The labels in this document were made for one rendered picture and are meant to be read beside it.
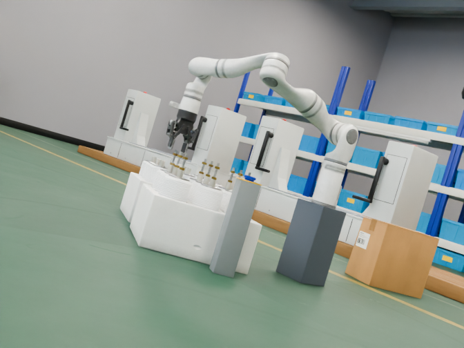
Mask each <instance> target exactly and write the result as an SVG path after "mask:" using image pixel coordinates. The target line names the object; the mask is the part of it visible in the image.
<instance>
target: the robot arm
mask: <svg viewBox="0 0 464 348"><path fill-rule="evenodd" d="M289 65H290V61H289V59H288V57H287V56H285V55H284V54H281V53H278V52H271V53H266V54H262V55H255V56H251V57H245V58H240V59H211V58H206V57H196V58H194V59H192V60H191V61H190V62H189V64H188V69H189V72H190V73H191V74H192V75H194V76H196V78H195V80H194V82H189V83H188V84H187V85H186V89H185V91H184V96H183V98H182V100H181V103H180V104H179V103H176V102H174V101H170V103H169V106H171V107H173V108H176V109H179V110H178V112H177V119H176V121H174V120H171V119H170V120H169V121H168V128H167V131H166V135H168V136H169V141H168V148H169V149H173V145H174V143H175V138H176V137H177V136H178V135H179V134H180V133H181V134H183V137H184V143H183V145H182V149H181V152H183V153H185V152H187V149H188V146H189V144H191V143H194V141H195V138H196V136H197V133H198V131H199V129H197V128H194V127H193V124H194V123H195V122H196V119H197V115H198V112H199V109H200V103H201V101H202V96H203V94H204V90H205V89H206V87H207V86H208V84H209V82H210V80H211V78H212V77H217V78H235V77H239V76H241V75H244V74H246V73H248V72H250V71H252V70H255V69H259V68H261V70H260V79H261V80H262V82H263V83H264V84H265V85H267V86H268V87H269V88H270V89H272V90H273V91H275V92H276V93H277V94H279V95H280V96H281V97H283V98H284V99H285V100H287V101H288V102H289V103H290V104H291V105H292V106H293V107H294V108H295V109H296V110H297V111H298V112H299V113H300V114H302V115H303V116H304V117H305V118H307V119H308V120H309V121H310V122H311V123H312V124H313V125H314V126H315V127H317V128H318V129H319V130H320V132H321V133H322V134H323V135H324V136H325V137H326V138H327V139H328V140H329V142H330V143H332V144H333V145H335V146H336V148H335V149H334V150H333V151H332V152H330V153H327V154H326V155H325V158H324V161H323V163H322V168H321V170H320V174H319V177H318V181H317V183H316V187H315V190H314V192H313V197H312V199H311V202H313V203H315V204H319V205H322V206H325V207H329V208H331V209H336V205H337V202H338V198H339V196H340V192H341V189H342V186H341V184H342V180H343V177H344V174H345V171H346V167H347V164H348V162H349V161H350V159H351V157H352V155H353V153H354V149H355V147H356V144H357V141H358V129H357V128H356V127H355V126H354V125H352V124H345V123H341V122H338V121H336V120H335V119H334V118H333V117H332V116H331V115H330V114H329V113H328V112H327V107H326V105H325V103H324V102H323V100H322V99H321V98H320V97H319V96H318V95H317V94H316V93H315V92H313V91H312V90H310V89H308V88H294V87H293V86H291V85H290V84H289V83H288V82H287V81H286V79H285V78H286V76H287V72H288V69H289Z"/></svg>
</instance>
